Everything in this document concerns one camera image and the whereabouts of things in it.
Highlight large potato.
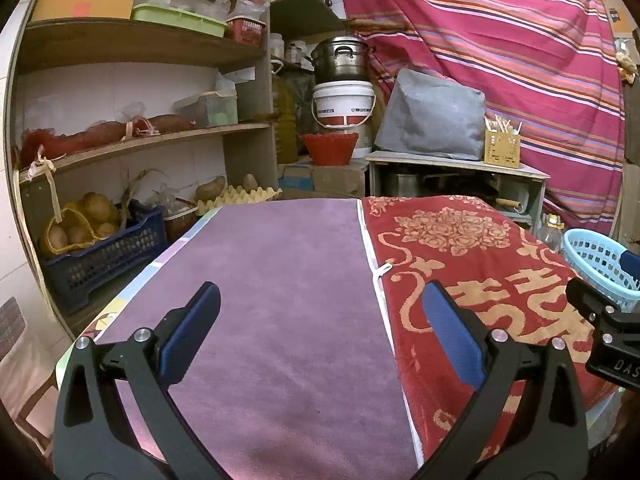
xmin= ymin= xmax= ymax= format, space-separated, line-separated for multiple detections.
xmin=195 ymin=176 xmax=227 ymax=202

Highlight red plastic basket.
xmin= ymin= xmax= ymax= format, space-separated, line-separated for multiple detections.
xmin=301 ymin=132 xmax=360 ymax=166

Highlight purple towel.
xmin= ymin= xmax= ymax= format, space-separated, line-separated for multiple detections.
xmin=94 ymin=199 xmax=420 ymax=480

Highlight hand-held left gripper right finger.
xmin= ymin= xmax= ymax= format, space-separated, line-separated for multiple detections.
xmin=421 ymin=281 xmax=590 ymax=480

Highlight frying pan with wooden handle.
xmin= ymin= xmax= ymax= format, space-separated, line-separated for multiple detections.
xmin=470 ymin=192 xmax=523 ymax=213

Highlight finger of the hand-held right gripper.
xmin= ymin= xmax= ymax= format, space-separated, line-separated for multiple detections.
xmin=620 ymin=249 xmax=640 ymax=292
xmin=566 ymin=277 xmax=631 ymax=328

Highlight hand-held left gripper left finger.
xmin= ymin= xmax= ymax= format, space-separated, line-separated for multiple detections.
xmin=52 ymin=281 xmax=222 ymax=480

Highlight white plastic bucket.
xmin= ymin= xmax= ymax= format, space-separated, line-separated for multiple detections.
xmin=311 ymin=81 xmax=377 ymax=131

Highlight clear plastic container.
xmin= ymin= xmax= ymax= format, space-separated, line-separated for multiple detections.
xmin=174 ymin=90 xmax=239 ymax=129

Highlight grey low cabinet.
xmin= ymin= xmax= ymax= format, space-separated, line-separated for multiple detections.
xmin=365 ymin=150 xmax=551 ymax=233

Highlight wooden shelf unit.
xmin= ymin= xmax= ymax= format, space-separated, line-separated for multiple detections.
xmin=10 ymin=0 xmax=346 ymax=331

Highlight yellow utensil holder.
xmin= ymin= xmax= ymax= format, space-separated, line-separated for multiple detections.
xmin=483 ymin=129 xmax=521 ymax=168

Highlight yellow net bag of potatoes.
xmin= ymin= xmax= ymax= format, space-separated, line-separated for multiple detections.
xmin=39 ymin=192 xmax=121 ymax=261

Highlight red patterned towel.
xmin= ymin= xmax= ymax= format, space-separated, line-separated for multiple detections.
xmin=359 ymin=195 xmax=623 ymax=466

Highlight dark blue plastic crate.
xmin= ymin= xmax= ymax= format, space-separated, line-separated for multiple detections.
xmin=39 ymin=204 xmax=168 ymax=316

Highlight bundle of chopsticks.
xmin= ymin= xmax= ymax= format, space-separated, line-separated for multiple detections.
xmin=484 ymin=114 xmax=523 ymax=136

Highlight yellow box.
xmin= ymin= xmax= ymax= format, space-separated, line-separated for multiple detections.
xmin=30 ymin=0 xmax=135 ymax=22

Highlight small steel pot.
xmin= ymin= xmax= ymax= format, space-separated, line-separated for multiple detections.
xmin=385 ymin=172 xmax=421 ymax=197

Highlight clear oil bottle yellow cap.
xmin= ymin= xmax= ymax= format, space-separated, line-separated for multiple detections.
xmin=542 ymin=214 xmax=564 ymax=252

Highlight brown cardboard box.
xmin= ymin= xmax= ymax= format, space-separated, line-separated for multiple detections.
xmin=277 ymin=157 xmax=369 ymax=200
xmin=595 ymin=0 xmax=638 ymax=36

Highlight grey fabric bag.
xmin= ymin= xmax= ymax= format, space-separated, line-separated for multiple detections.
xmin=374 ymin=68 xmax=487 ymax=161

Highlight large steel pot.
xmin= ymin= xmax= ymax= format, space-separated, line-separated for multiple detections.
xmin=311 ymin=36 xmax=372 ymax=83

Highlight red striped sheet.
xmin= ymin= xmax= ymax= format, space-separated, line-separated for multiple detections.
xmin=332 ymin=0 xmax=628 ymax=236

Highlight small red basket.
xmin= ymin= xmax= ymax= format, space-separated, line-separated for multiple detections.
xmin=226 ymin=15 xmax=266 ymax=48

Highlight egg tray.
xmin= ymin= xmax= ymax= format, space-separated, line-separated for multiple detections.
xmin=196 ymin=185 xmax=283 ymax=216

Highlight sweet potatoes in red net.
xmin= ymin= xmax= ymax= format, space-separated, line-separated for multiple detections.
xmin=20 ymin=114 xmax=197 ymax=161

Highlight light blue plastic basket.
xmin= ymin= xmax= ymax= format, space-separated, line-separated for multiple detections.
xmin=561 ymin=228 xmax=640 ymax=313

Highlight yellow oil jug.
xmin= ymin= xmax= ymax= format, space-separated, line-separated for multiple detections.
xmin=270 ymin=60 xmax=300 ymax=165

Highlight green plastic tray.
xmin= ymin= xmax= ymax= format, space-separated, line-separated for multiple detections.
xmin=132 ymin=4 xmax=227 ymax=38

